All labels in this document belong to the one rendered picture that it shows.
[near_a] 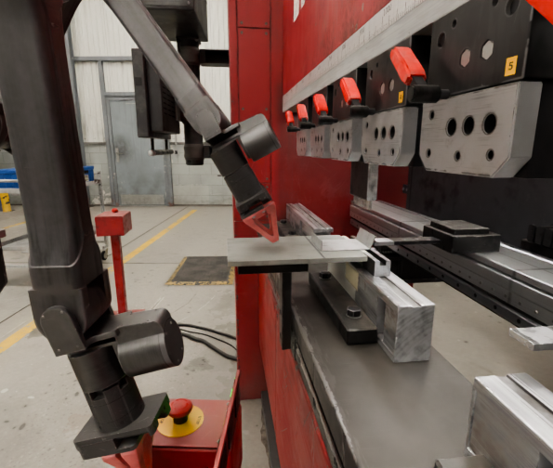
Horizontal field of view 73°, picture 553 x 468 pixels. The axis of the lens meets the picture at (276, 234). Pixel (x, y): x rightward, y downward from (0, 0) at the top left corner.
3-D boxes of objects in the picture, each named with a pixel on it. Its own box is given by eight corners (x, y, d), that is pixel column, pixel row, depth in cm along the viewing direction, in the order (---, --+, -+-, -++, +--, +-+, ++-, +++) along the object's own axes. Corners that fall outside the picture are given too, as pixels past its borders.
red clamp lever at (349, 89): (338, 74, 63) (351, 110, 57) (362, 75, 63) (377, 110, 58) (336, 84, 64) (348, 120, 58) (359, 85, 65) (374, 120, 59)
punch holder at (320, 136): (309, 156, 104) (310, 94, 100) (339, 156, 105) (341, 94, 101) (323, 158, 89) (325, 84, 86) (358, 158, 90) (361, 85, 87)
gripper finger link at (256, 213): (287, 227, 78) (265, 188, 75) (293, 235, 71) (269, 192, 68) (258, 243, 78) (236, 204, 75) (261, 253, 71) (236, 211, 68)
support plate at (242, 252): (227, 242, 85) (227, 238, 85) (339, 239, 88) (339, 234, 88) (227, 266, 67) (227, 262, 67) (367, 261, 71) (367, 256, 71)
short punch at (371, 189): (349, 203, 82) (351, 160, 80) (358, 203, 83) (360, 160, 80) (365, 211, 73) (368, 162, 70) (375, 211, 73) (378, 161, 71)
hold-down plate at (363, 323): (308, 283, 92) (309, 271, 91) (329, 281, 92) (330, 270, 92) (347, 345, 63) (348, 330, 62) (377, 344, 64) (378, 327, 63)
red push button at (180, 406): (172, 414, 61) (170, 395, 60) (196, 415, 61) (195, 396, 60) (164, 432, 57) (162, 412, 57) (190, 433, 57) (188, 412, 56)
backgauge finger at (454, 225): (361, 242, 87) (362, 221, 86) (464, 239, 90) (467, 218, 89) (382, 256, 75) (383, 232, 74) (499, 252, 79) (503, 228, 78)
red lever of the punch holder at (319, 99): (311, 92, 82) (319, 119, 76) (330, 92, 83) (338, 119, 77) (310, 98, 83) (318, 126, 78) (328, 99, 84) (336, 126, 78)
